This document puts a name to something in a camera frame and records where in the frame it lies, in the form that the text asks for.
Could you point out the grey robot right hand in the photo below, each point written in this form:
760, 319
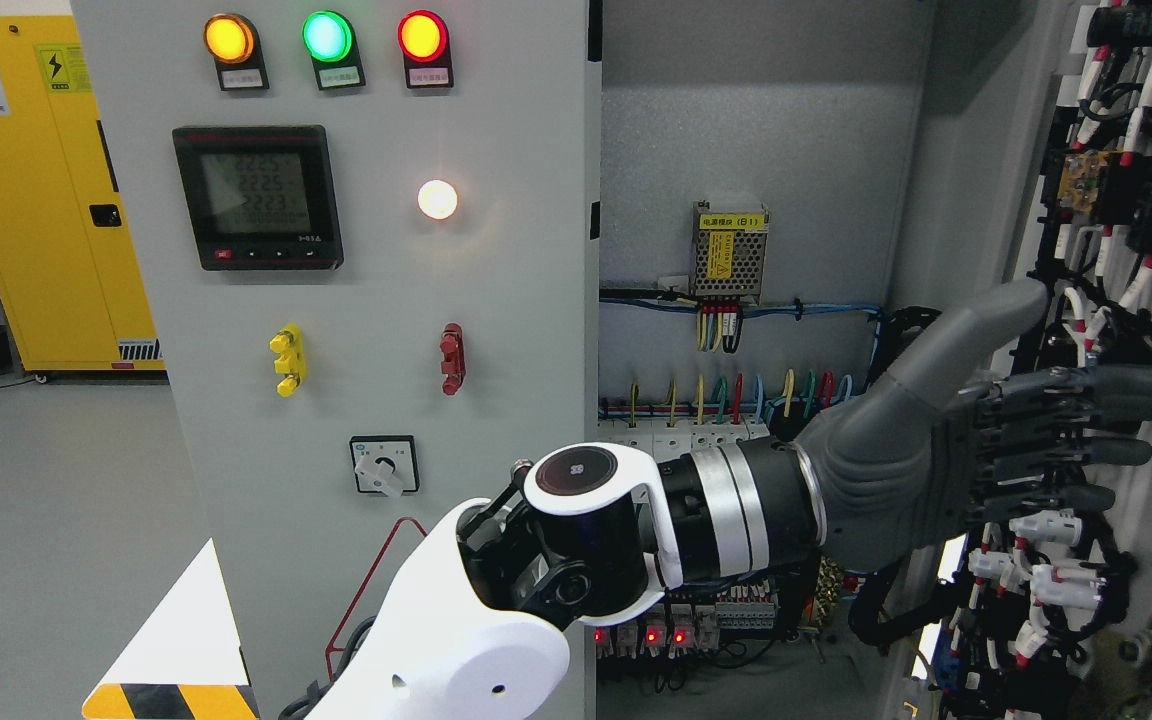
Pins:
933, 448

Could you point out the grey cabinet door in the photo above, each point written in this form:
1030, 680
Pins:
1072, 622
515, 266

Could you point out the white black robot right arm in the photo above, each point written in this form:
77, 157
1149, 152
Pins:
472, 625

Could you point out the black surge protector block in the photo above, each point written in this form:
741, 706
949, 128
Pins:
807, 433

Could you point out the white socket breaker row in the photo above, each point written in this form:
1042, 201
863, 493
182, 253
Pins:
668, 442

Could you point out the metal mesh power supply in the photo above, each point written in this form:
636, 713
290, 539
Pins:
729, 239

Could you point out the relay terminal block row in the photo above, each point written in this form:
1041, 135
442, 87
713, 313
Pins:
689, 623

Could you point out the red electric danger sticker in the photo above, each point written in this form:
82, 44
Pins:
376, 575

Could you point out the white glowing indicator light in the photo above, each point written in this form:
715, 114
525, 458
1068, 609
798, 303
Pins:
438, 199

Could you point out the red indicator light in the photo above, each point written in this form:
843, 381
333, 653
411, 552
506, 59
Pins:
425, 44

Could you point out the black digital power meter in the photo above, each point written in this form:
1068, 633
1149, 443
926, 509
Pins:
260, 198

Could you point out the green indicator light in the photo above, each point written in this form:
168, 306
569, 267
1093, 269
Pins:
331, 43

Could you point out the yellow indicator light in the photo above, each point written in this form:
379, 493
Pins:
235, 47

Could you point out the yellow safety storage cabinet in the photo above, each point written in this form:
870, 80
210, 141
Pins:
70, 283

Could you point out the red terminal post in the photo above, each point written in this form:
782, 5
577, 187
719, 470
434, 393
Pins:
453, 366

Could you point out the white rotary selector switch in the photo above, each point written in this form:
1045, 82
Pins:
385, 465

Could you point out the yellow terminal post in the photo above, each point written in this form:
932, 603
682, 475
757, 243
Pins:
288, 346

